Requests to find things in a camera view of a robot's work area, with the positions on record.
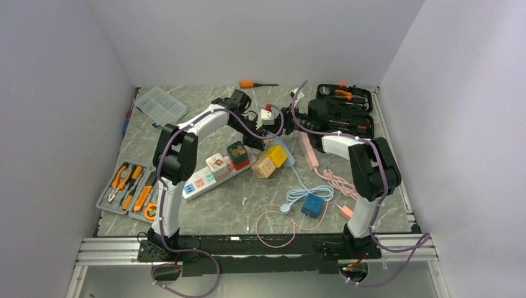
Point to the yellow cube adapter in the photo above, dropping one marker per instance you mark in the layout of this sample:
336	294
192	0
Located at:
277	155

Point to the pink cube adapter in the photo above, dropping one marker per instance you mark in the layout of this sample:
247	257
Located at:
221	175

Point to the clear plastic screw box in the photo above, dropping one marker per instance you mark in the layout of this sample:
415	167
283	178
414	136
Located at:
160	106

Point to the grey tool case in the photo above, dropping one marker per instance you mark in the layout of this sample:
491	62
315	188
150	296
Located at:
131	192

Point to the blue cube adapter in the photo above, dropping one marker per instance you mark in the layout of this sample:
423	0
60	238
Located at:
312	206

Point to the peach cube adapter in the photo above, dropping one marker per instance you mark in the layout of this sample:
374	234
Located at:
263	167

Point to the dark green cube adapter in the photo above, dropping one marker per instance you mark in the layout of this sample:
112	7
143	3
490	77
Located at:
237	152

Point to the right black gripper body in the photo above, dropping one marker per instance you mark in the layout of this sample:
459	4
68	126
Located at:
291	123

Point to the orange pliers in black case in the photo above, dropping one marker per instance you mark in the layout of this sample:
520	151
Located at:
349	96

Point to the aluminium rail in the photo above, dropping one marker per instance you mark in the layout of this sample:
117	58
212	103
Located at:
129	250

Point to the blue pen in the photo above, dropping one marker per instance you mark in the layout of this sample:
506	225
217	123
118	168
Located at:
128	117

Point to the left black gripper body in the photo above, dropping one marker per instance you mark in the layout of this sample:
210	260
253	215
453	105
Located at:
248	136

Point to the white power strip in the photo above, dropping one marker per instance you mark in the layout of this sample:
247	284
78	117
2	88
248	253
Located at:
202	180

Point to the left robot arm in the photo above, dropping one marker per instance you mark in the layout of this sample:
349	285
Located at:
175	159

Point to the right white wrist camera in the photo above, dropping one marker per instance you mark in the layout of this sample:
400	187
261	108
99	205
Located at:
296	95

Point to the black tool case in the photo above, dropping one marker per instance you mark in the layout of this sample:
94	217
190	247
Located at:
348	116

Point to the red cube adapter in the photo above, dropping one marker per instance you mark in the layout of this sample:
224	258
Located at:
241	165

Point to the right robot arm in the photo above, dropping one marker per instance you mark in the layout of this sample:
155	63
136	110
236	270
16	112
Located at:
375	172

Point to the light blue plug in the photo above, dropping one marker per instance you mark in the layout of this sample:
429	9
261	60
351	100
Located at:
290	161

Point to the pink power strip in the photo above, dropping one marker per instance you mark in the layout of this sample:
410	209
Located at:
308	151

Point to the black base frame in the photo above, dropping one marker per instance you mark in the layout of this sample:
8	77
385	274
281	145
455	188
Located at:
208	264

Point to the orange handle screwdriver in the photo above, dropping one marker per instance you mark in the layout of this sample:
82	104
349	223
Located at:
250	84

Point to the small pink charger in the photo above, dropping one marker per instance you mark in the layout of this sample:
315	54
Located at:
345	212

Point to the white cube adapter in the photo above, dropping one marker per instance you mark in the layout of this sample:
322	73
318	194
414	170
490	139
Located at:
216	162

